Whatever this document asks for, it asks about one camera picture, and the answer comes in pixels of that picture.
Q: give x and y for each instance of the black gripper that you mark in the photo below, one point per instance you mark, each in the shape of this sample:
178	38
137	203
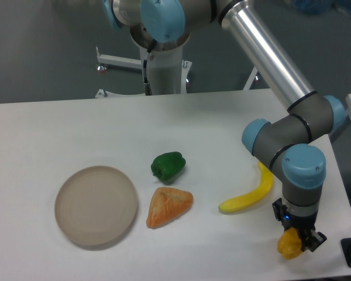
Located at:
302	219

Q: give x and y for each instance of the yellow pepper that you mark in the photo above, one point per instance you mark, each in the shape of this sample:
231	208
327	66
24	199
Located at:
290	245

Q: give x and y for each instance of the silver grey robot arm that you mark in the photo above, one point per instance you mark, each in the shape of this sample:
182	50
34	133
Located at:
284	147

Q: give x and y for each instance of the green pepper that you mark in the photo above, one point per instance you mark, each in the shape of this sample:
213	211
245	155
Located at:
167	165

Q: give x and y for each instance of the beige round plate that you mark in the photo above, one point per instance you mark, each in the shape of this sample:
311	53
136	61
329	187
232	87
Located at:
96	206

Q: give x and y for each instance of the yellow banana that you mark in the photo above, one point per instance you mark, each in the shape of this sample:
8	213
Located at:
249	199

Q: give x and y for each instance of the orange triangular bread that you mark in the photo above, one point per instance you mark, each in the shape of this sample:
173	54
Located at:
167	204

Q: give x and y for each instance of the blue object in background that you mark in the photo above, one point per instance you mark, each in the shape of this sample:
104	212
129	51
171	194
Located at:
316	8

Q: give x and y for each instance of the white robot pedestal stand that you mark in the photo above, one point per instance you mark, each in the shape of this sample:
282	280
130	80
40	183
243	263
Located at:
208	60

